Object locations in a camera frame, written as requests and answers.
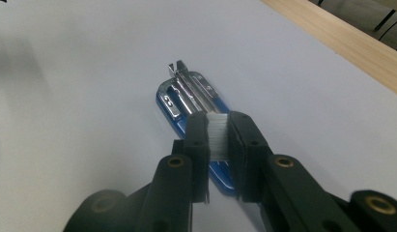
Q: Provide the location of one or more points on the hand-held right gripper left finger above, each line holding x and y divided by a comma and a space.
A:
173, 187

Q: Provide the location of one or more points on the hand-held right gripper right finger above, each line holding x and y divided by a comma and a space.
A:
283, 190

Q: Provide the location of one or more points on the silver staple strip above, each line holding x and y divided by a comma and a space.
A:
217, 137

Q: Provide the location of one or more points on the blue stapler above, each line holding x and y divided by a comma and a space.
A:
186, 93

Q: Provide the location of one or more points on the white table cover sheet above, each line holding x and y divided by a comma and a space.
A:
73, 80

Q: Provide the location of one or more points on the wooden table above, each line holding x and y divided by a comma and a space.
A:
347, 42

